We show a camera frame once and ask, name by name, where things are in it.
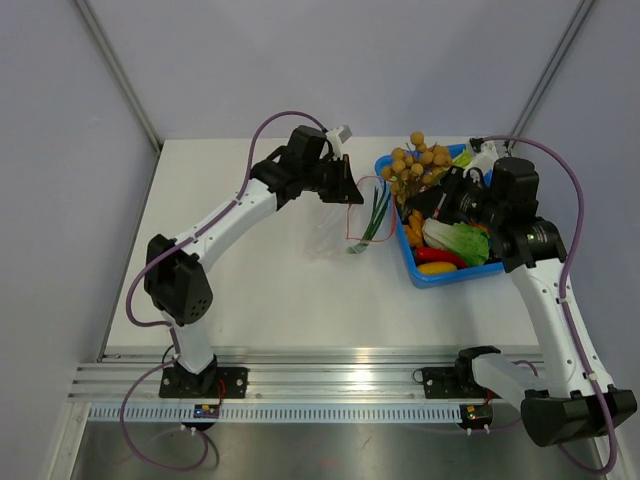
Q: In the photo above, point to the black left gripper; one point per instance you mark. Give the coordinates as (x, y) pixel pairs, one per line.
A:
(345, 190)

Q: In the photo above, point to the blue plastic bin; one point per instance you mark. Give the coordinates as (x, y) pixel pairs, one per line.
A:
(427, 281)

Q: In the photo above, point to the clear zip bag orange zipper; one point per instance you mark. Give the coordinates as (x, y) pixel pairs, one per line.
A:
(341, 230)

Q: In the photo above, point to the longan bunch with leaves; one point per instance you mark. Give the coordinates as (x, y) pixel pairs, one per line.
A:
(415, 167)

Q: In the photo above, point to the napa cabbage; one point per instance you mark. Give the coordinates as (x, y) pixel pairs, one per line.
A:
(469, 243)

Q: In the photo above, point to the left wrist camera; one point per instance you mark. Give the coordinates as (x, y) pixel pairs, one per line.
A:
(339, 136)

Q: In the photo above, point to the light green leafy vegetable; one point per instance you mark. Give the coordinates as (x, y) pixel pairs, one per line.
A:
(463, 160)

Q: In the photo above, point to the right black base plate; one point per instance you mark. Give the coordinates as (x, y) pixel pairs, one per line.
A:
(447, 383)

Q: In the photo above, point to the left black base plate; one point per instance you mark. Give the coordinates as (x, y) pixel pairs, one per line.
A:
(225, 382)

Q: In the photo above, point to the white slotted cable duct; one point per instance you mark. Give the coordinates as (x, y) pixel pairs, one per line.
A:
(286, 413)

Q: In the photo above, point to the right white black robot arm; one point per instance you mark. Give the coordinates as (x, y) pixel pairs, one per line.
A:
(577, 398)

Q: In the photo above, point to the red chili pepper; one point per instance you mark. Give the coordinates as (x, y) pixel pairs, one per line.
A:
(427, 254)

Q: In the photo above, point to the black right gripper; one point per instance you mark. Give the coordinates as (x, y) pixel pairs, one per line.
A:
(437, 202)

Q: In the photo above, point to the yellow mango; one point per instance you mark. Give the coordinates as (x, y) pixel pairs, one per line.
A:
(436, 268)

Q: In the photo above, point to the green scallion bunch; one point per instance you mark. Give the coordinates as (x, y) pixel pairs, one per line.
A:
(372, 223)

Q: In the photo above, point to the orange ginger root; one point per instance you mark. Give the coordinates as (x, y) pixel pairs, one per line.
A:
(414, 229)

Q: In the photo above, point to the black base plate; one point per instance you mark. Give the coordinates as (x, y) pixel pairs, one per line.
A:
(225, 382)
(447, 383)

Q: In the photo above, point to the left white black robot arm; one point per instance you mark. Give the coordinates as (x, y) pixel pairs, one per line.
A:
(176, 281)

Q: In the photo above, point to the aluminium rail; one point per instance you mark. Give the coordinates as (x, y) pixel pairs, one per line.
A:
(320, 376)

